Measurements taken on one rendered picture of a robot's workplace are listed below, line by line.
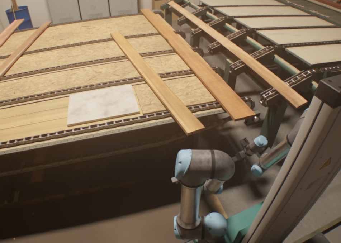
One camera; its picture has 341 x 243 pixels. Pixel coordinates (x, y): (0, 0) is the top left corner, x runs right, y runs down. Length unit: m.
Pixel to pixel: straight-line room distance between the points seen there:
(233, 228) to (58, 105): 1.78
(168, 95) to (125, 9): 5.28
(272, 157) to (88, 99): 1.62
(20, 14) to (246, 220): 6.58
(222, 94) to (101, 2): 5.44
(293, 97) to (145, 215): 1.71
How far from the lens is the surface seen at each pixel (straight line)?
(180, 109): 1.92
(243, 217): 1.52
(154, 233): 2.21
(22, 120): 2.30
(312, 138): 0.66
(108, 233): 2.27
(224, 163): 0.91
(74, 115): 2.08
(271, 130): 2.59
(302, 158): 0.71
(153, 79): 2.32
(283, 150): 1.28
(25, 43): 4.06
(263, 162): 1.40
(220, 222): 1.22
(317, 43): 3.47
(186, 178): 0.92
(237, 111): 1.97
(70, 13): 7.12
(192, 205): 1.05
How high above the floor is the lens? 2.03
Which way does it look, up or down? 39 degrees down
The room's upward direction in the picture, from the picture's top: straight up
